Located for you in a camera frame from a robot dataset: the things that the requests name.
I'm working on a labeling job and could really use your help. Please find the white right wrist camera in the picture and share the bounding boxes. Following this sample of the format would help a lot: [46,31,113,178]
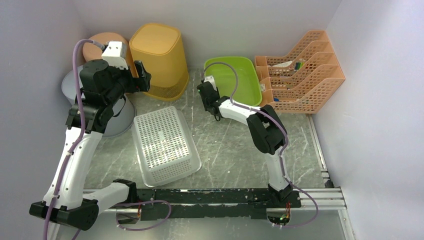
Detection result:
[203,75,218,92]

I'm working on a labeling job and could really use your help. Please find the large orange plastic bucket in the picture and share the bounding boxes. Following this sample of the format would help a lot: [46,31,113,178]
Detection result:
[82,32,138,78]

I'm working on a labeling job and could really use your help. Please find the black base bar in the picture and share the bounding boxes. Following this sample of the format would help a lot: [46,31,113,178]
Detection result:
[137,188,302,221]

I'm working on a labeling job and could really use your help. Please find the grey plastic bin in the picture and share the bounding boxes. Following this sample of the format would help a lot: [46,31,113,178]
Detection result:
[61,70,136,138]

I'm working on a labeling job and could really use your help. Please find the aluminium rail frame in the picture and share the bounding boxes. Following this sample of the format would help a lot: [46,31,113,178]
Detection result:
[106,114,355,240]

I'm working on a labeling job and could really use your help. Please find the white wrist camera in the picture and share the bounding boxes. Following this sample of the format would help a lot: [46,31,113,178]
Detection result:
[203,75,218,92]
[101,41,129,70]

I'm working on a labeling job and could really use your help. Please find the green tray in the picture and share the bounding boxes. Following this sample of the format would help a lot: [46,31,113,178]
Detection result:
[204,56,262,106]

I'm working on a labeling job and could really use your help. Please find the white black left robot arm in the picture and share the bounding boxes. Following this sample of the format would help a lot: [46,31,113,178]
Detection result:
[29,59,151,231]

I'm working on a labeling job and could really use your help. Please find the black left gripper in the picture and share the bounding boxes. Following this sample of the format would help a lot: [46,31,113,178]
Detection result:
[106,60,152,106]

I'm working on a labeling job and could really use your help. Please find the yellow slatted waste basket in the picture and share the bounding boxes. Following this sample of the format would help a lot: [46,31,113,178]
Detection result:
[129,23,189,102]

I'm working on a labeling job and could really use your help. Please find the white perforated basket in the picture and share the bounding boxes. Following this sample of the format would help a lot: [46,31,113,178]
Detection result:
[131,106,202,188]

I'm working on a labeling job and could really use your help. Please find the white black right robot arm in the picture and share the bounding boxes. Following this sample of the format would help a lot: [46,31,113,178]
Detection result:
[196,81,293,207]

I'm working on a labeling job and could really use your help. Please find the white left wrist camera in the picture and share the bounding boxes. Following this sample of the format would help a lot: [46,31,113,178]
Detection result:
[101,41,129,70]

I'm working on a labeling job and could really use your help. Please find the peach plastic file organizer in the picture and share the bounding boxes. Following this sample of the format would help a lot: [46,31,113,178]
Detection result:
[254,30,346,114]

